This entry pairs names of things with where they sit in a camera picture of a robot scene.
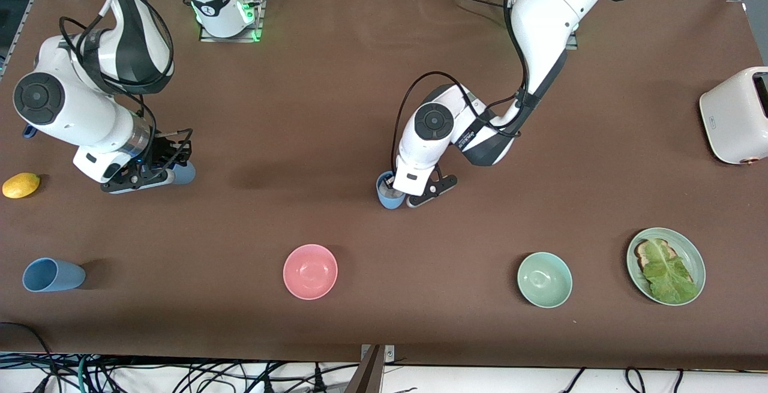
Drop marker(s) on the yellow lemon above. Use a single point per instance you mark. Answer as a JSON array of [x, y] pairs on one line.
[[21, 185]]

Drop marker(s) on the green lettuce leaf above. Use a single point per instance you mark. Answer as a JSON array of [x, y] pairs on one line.
[[669, 276]]

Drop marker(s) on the green plate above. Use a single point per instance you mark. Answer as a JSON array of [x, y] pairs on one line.
[[695, 258]]

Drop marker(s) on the white toaster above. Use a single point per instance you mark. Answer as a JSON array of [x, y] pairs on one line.
[[735, 117]]

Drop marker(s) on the toast slice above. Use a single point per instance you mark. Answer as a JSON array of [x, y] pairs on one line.
[[645, 255]]

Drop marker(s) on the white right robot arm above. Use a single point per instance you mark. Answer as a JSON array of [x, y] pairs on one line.
[[72, 111]]

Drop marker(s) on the pink bowl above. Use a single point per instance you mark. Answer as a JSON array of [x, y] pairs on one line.
[[310, 272]]

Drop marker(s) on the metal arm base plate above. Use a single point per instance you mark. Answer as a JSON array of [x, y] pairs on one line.
[[571, 42], [255, 18]]

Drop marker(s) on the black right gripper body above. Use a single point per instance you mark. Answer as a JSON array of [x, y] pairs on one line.
[[163, 154]]

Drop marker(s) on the blue cup with tissue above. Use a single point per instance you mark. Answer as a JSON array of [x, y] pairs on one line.
[[387, 201]]

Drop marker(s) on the dark angled bar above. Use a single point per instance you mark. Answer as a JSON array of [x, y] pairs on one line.
[[367, 375]]

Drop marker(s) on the green bowl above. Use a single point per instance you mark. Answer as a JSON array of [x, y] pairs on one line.
[[545, 280]]

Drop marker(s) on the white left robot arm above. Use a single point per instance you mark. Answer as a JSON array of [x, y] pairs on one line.
[[540, 21]]

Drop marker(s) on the metal table edge bracket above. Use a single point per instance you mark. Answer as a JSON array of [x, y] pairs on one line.
[[390, 354]]

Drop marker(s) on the dark blue saucepan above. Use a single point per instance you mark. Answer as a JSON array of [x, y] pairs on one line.
[[27, 133]]

